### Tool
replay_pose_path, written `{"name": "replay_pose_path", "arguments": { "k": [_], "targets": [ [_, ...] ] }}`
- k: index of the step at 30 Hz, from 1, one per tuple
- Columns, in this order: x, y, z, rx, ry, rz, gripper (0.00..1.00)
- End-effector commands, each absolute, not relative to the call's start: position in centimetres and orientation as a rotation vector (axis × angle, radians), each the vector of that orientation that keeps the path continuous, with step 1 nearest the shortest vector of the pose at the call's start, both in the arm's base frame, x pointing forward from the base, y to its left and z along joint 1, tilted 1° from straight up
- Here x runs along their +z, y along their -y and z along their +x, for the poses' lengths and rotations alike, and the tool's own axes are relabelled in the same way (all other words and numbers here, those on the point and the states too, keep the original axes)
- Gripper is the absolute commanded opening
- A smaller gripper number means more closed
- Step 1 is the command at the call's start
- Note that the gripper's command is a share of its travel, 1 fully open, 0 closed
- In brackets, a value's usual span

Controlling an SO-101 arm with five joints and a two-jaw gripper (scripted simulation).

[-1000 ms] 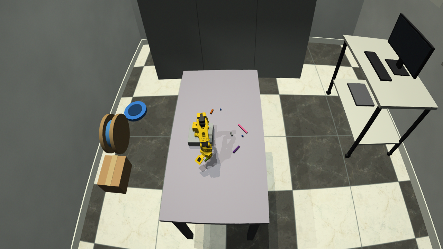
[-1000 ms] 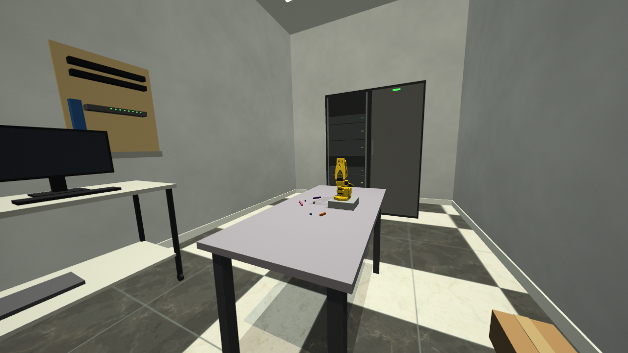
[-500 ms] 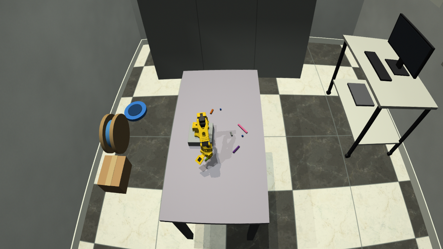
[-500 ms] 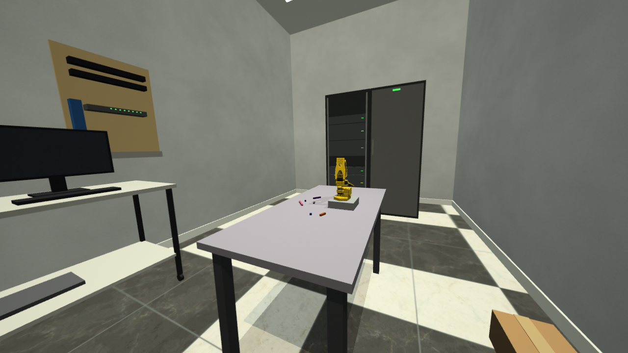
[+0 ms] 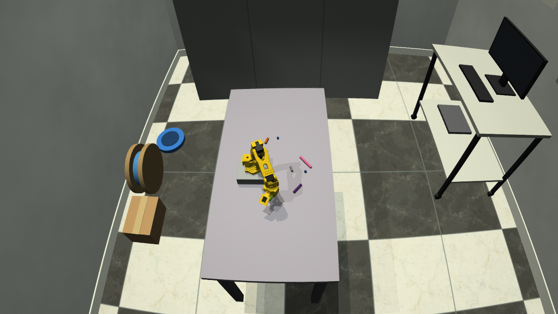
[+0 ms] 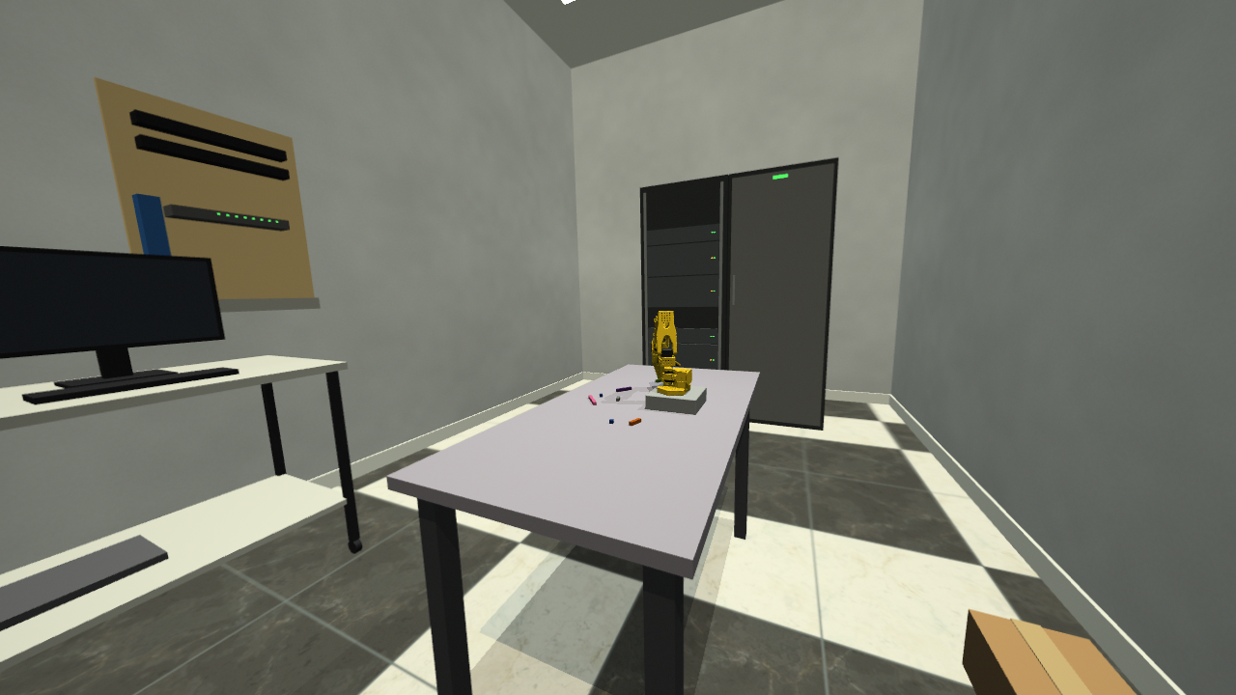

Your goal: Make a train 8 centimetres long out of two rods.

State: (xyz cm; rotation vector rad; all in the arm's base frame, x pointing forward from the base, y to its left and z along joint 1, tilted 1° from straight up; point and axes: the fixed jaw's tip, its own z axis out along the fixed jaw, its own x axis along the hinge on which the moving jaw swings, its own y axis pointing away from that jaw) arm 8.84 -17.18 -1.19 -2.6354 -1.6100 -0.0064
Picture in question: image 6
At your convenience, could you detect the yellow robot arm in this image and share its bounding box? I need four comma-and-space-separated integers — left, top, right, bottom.
651, 310, 690, 396

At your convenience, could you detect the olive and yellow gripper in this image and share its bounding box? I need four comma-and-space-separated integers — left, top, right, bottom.
653, 354, 681, 378

